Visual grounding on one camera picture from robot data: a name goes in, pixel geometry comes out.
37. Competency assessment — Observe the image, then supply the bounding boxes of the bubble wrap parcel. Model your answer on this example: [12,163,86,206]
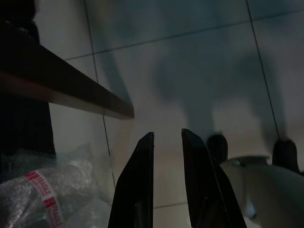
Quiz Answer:
[0,142,114,228]

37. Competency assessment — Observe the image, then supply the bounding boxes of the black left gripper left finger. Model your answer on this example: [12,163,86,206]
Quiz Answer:
[108,132,155,228]

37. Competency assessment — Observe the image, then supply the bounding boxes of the black right robot foot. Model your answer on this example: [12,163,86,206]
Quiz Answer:
[272,139,299,173]

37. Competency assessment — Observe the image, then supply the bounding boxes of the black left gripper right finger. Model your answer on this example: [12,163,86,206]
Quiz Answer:
[181,128,248,228]

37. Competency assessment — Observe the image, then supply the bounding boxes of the black robot foot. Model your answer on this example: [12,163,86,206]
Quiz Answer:
[272,139,299,173]
[207,134,228,165]

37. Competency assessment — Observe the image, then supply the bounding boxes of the red white fragile tape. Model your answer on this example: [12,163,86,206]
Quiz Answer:
[23,170,63,228]

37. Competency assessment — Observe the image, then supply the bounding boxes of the black left robot foot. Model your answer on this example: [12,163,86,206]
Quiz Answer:
[207,134,228,165]

